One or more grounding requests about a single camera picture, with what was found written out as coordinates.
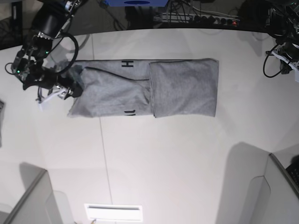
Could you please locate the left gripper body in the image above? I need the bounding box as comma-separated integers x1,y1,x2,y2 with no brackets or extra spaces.
277,42,299,62

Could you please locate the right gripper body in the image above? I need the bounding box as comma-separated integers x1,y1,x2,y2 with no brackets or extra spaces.
22,66,77,98

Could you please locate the grey T-shirt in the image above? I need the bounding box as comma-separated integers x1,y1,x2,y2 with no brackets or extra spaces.
68,58,219,118

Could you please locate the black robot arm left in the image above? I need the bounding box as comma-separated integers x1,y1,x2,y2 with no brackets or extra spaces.
263,0,299,82

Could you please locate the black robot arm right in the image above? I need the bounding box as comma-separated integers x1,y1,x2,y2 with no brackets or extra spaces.
9,0,87,98

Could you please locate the blue box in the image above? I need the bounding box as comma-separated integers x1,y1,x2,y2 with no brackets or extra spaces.
106,0,168,7

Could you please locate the black keyboard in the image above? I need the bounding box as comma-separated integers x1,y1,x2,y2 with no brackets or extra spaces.
286,162,299,187

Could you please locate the grey partition panel left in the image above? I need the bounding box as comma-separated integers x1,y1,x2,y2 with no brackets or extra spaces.
3,169,63,224

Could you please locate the grey partition panel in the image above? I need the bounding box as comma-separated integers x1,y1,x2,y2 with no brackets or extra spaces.
3,169,63,224
239,154,299,224

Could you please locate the grey partition panel right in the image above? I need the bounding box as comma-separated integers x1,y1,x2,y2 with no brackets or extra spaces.
239,154,299,224

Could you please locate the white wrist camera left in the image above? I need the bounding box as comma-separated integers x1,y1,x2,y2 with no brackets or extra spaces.
272,50,299,82

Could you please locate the white cable slot plate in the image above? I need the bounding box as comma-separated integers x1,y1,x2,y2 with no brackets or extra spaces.
84,203,143,222

